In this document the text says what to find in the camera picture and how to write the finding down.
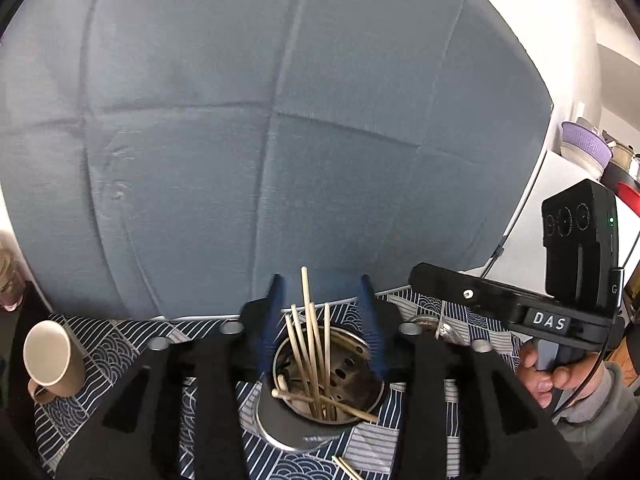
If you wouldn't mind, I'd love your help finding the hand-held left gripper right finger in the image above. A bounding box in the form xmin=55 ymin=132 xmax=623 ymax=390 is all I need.
xmin=359 ymin=275 xmax=586 ymax=480

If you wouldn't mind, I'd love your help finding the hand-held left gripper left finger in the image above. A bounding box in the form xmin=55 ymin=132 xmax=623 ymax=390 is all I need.
xmin=55 ymin=274 xmax=288 ymax=480

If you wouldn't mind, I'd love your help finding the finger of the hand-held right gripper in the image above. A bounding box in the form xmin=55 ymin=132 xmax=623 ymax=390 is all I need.
xmin=409 ymin=262 xmax=522 ymax=322

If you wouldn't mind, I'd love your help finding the bunch of wooden chopsticks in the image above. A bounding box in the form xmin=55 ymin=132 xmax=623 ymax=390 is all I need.
xmin=271 ymin=266 xmax=381 ymax=423

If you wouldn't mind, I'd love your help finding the metal utensil holder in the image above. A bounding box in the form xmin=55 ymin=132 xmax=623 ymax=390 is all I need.
xmin=239 ymin=324 xmax=386 ymax=453

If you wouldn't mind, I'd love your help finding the person's right forearm grey sleeve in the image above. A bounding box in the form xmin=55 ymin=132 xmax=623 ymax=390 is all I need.
xmin=550 ymin=360 xmax=640 ymax=461

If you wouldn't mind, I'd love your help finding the person's right hand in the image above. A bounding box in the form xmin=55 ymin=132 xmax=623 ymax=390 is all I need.
xmin=516 ymin=340 xmax=608 ymax=409

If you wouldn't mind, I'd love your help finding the small metal cup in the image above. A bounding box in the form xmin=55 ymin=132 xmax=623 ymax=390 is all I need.
xmin=406 ymin=312 xmax=473 ymax=348

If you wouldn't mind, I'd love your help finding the purple plastic colander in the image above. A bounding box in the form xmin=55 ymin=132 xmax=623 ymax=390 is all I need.
xmin=560 ymin=120 xmax=615 ymax=171

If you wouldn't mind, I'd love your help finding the metal cooking pot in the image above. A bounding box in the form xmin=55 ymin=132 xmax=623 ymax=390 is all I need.
xmin=602 ymin=132 xmax=640 ymax=181

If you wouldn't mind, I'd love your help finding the blue patterned tablecloth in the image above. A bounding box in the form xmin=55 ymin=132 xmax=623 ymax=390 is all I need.
xmin=32 ymin=287 xmax=531 ymax=480

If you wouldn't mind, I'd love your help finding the blue-grey fabric backdrop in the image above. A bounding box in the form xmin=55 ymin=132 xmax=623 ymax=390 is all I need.
xmin=0 ymin=0 xmax=556 ymax=321

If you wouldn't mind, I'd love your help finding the beige mug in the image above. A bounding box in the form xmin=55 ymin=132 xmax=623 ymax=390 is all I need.
xmin=22 ymin=320 xmax=87 ymax=405

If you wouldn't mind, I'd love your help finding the pink jar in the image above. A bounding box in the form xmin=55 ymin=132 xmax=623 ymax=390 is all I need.
xmin=0 ymin=247 xmax=25 ymax=311

